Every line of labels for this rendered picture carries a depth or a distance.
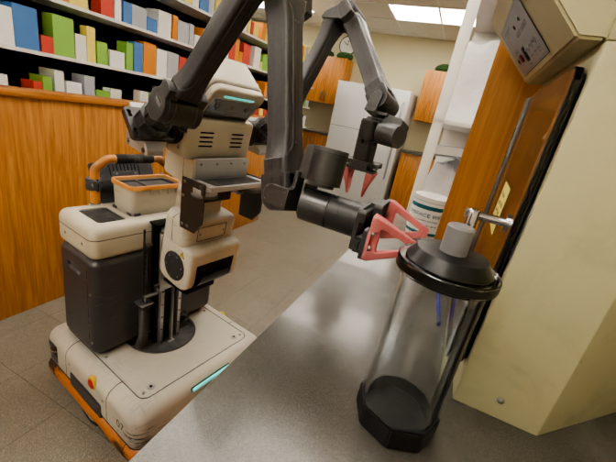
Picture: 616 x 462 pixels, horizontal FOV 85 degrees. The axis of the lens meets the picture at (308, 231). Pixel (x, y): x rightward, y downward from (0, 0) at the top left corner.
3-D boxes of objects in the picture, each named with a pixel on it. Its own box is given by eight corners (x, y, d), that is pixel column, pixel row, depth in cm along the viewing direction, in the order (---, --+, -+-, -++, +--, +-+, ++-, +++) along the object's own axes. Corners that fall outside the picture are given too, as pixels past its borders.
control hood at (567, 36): (540, 85, 62) (564, 24, 58) (607, 39, 33) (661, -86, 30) (474, 77, 65) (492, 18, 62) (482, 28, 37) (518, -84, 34)
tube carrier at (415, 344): (452, 420, 44) (516, 276, 37) (410, 468, 36) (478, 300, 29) (385, 368, 51) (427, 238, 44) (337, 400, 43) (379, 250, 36)
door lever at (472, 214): (485, 280, 47) (484, 272, 49) (511, 215, 44) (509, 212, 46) (445, 267, 49) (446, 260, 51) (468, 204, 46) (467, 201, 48)
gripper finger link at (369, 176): (366, 201, 91) (375, 167, 88) (341, 193, 94) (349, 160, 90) (371, 196, 97) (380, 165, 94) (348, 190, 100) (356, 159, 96)
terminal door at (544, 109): (461, 286, 75) (534, 96, 62) (459, 367, 48) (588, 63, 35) (457, 284, 75) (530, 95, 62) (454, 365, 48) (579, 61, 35)
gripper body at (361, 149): (376, 172, 88) (383, 144, 86) (340, 162, 92) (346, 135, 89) (381, 170, 94) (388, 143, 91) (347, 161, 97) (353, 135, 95)
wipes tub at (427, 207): (440, 235, 129) (453, 197, 123) (438, 244, 117) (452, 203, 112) (406, 225, 133) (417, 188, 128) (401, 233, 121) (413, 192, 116)
